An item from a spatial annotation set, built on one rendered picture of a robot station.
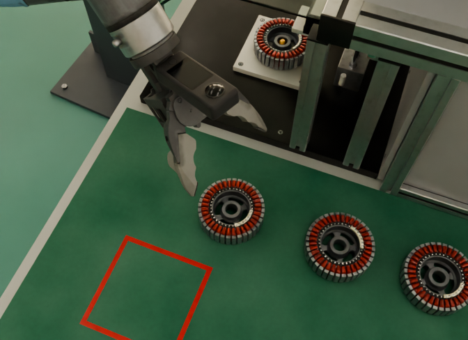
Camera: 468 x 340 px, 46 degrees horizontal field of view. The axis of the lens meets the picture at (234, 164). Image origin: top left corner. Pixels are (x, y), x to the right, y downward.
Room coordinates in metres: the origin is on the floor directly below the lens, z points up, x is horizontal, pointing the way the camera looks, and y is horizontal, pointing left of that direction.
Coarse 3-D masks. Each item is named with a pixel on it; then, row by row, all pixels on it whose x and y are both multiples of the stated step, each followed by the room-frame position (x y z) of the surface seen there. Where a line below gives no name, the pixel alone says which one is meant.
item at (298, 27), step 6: (300, 18) 0.73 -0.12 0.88; (294, 24) 0.72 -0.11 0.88; (300, 24) 0.72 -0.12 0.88; (306, 24) 0.70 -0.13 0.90; (312, 24) 0.69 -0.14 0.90; (318, 24) 0.69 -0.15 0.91; (294, 30) 0.71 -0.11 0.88; (300, 30) 0.70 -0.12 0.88; (306, 30) 0.69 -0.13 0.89; (354, 54) 0.67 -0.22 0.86; (354, 60) 0.67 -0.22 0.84
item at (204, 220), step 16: (208, 192) 0.42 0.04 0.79; (224, 192) 0.43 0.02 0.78; (240, 192) 0.43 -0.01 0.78; (256, 192) 0.42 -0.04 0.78; (208, 208) 0.39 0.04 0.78; (224, 208) 0.40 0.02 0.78; (240, 208) 0.40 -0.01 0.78; (256, 208) 0.39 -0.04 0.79; (208, 224) 0.36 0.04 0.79; (224, 224) 0.36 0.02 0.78; (240, 224) 0.36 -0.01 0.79; (256, 224) 0.37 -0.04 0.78; (224, 240) 0.34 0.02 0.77; (240, 240) 0.34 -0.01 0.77
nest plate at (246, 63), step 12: (252, 36) 0.78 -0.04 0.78; (252, 48) 0.75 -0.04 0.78; (240, 60) 0.72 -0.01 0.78; (252, 60) 0.72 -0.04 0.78; (252, 72) 0.69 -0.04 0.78; (264, 72) 0.69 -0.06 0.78; (276, 72) 0.69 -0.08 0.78; (288, 72) 0.69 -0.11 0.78; (300, 72) 0.69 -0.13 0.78; (288, 84) 0.66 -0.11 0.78
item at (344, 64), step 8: (344, 56) 0.69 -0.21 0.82; (360, 56) 0.69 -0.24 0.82; (344, 64) 0.67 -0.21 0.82; (360, 64) 0.67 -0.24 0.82; (336, 72) 0.67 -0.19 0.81; (344, 72) 0.66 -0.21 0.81; (352, 72) 0.66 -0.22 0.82; (360, 72) 0.65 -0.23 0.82; (336, 80) 0.66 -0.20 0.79; (352, 80) 0.65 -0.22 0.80; (360, 80) 0.65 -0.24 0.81; (352, 88) 0.65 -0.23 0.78
